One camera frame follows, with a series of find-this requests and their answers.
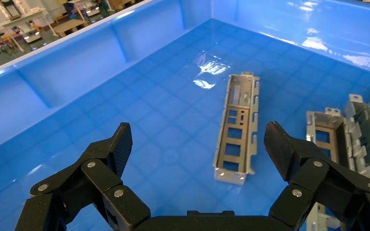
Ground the silver metal channel part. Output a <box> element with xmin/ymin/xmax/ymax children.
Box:
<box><xmin>213</xmin><ymin>71</ymin><xmax>261</xmax><ymax>186</ymax></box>
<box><xmin>305</xmin><ymin>107</ymin><xmax>352</xmax><ymax>231</ymax></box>

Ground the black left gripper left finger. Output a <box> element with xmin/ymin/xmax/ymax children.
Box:
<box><xmin>14</xmin><ymin>122</ymin><xmax>150</xmax><ymax>231</ymax></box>

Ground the light wooden low table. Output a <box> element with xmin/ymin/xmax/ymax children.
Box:
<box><xmin>52</xmin><ymin>19</ymin><xmax>87</xmax><ymax>37</ymax></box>

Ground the blue plastic bin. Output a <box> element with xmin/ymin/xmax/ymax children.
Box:
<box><xmin>0</xmin><ymin>0</ymin><xmax>370</xmax><ymax>231</ymax></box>

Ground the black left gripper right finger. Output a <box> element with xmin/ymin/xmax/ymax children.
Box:
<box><xmin>264</xmin><ymin>121</ymin><xmax>370</xmax><ymax>231</ymax></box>

